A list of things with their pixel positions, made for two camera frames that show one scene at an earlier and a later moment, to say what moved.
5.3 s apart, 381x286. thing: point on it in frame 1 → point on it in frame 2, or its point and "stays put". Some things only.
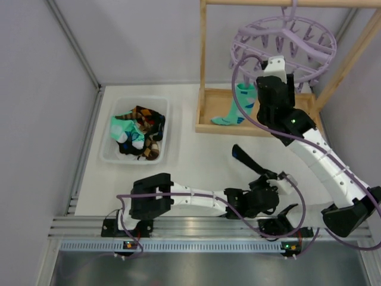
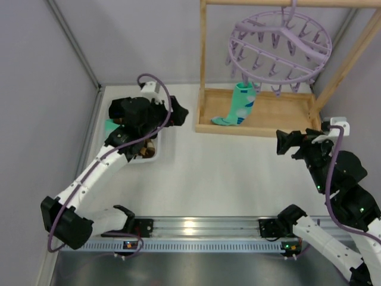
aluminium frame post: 57,15 stays put
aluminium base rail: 183,228 stays put
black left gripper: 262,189 → 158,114
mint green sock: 240,107 stays put
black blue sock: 239,154 → 115,110
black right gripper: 274,82 → 298,145
